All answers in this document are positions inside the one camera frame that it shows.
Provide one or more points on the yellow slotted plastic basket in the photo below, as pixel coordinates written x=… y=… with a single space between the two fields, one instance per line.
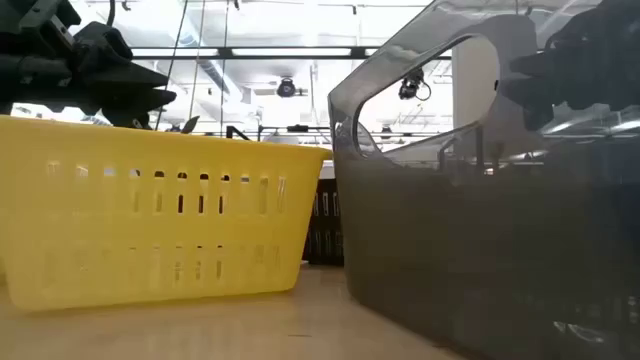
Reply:
x=150 y=225

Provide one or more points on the smoke grey plastic bin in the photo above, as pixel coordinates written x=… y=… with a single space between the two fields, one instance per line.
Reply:
x=450 y=250

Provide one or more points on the black metal shelf bracket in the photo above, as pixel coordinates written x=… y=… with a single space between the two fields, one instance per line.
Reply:
x=231 y=131

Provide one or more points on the black slotted plastic basket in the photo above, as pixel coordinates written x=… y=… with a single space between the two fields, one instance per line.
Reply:
x=322 y=225

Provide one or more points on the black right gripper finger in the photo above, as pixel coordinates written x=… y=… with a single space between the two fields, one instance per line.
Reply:
x=532 y=64
x=532 y=97

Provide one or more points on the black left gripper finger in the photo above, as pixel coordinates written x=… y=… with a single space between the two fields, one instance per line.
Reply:
x=110 y=60
x=135 y=105

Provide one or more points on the black overhead camera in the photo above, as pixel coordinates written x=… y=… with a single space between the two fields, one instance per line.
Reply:
x=286 y=87

